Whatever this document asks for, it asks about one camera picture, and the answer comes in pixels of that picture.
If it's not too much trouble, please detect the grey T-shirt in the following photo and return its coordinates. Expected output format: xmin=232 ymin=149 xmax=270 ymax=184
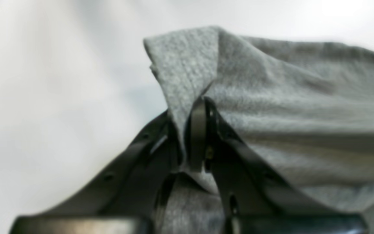
xmin=144 ymin=27 xmax=374 ymax=234

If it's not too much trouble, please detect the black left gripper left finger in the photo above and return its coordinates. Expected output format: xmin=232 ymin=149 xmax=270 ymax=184
xmin=12 ymin=111 xmax=178 ymax=234

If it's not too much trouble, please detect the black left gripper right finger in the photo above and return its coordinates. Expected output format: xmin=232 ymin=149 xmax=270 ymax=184
xmin=187 ymin=97 xmax=368 ymax=234

